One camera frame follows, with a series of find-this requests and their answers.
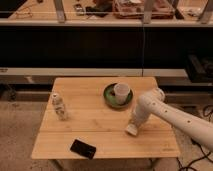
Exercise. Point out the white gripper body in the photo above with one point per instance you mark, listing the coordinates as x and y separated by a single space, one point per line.
138 117

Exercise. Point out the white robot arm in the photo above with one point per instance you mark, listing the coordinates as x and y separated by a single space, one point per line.
152 102

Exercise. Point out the white cup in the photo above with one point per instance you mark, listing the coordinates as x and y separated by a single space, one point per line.
121 91

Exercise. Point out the green plate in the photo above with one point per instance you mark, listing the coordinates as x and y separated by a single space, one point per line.
109 97

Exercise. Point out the wooden table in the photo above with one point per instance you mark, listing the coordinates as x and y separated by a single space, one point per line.
93 122

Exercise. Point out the black box at right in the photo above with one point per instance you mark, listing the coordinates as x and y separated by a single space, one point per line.
199 69

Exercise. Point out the black smartphone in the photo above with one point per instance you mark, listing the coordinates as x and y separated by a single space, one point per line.
83 149

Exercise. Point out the red tray on shelf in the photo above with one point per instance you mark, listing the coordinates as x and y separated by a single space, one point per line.
135 9

